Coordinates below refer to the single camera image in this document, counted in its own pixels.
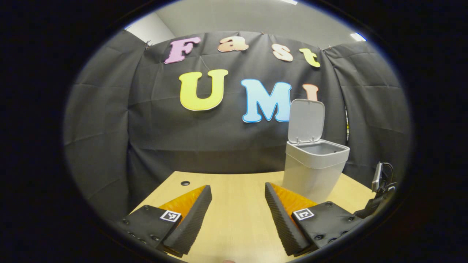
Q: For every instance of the white desktop garbage bin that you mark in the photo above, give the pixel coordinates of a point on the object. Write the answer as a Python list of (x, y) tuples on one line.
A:
[(310, 175)]

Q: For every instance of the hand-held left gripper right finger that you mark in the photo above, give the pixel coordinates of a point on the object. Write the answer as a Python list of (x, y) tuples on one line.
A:
[(283, 223)]

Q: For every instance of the black backdrop cloth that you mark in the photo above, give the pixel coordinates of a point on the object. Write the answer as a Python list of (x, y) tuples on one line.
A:
[(219, 146)]

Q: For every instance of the long ceiling light panel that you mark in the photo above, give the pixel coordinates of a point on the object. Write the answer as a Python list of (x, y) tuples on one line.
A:
[(289, 2)]

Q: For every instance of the small ceiling light panel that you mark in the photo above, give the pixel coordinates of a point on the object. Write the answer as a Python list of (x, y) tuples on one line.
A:
[(358, 36)]

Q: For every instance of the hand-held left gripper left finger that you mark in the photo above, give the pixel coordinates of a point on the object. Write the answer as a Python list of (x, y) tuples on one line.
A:
[(188, 226)]

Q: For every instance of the wooden desktop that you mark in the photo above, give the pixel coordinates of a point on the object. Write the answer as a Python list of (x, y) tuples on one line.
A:
[(237, 204)]

